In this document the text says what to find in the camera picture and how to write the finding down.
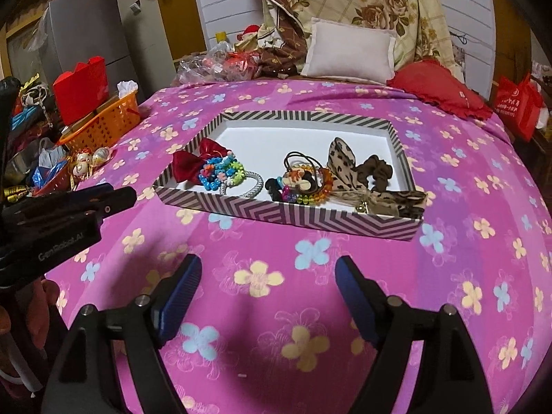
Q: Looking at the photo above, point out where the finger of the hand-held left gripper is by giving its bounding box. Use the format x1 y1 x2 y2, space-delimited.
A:
26 183 115 208
0 187 137 227

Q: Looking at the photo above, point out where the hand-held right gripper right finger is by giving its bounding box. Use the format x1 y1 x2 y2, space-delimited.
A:
334 255 494 414

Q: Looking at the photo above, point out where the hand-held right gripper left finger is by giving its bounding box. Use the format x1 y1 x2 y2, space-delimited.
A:
41 254 203 414

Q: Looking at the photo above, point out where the striped cardboard box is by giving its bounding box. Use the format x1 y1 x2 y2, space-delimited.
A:
154 111 425 241

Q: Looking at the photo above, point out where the blue pom-pom hair tie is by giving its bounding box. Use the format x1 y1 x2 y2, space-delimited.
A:
199 157 229 193

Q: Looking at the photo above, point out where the rainbow bead bracelet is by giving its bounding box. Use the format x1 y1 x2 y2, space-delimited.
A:
285 166 335 205

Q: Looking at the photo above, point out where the multicolour flower hair tie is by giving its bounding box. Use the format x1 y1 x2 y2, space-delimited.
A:
215 153 247 187

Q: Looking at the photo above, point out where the brown scrunchie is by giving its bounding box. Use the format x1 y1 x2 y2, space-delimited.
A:
356 154 393 193

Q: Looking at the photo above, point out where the grey braided hair tie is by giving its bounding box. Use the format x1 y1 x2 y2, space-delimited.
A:
220 171 265 201

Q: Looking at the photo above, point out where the brown elastic with cartoon charm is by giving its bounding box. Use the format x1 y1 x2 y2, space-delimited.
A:
283 151 328 195

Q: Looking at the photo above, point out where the black scrunchie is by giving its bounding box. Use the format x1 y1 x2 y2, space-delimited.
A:
265 177 298 203

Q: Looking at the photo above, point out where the blue plastic bag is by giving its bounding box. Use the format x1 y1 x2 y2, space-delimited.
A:
28 159 74 195

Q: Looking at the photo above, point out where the orange plastic basket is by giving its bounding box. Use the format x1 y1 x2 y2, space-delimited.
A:
58 92 141 154

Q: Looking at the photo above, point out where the pink floral bedsheet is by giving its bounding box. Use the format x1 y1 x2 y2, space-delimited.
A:
43 73 552 414

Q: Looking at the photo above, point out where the red velvet bow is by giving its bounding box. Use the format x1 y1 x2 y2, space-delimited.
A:
171 138 229 184

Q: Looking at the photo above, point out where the red gift box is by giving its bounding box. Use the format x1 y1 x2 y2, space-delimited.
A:
52 56 109 125

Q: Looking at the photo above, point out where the leopard print bow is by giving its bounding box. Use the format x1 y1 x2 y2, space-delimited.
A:
326 137 428 220

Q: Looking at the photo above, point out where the clear plastic bag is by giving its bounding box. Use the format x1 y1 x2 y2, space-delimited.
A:
175 45 259 87

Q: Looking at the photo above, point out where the grey refrigerator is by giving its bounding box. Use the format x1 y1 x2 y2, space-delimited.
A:
37 0 130 91

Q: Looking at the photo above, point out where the grey cabinet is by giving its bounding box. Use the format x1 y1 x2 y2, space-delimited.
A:
116 0 175 91

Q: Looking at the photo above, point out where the brown patterned cloth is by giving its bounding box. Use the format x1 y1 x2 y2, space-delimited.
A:
254 45 309 79

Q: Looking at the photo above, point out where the red pillow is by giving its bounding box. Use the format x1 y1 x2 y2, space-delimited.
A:
387 59 493 120

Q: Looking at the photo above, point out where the white pillow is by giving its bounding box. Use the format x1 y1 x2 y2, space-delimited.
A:
300 17 397 85

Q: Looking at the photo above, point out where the red shopping bag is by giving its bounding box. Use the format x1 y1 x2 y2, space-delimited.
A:
494 73 545 143

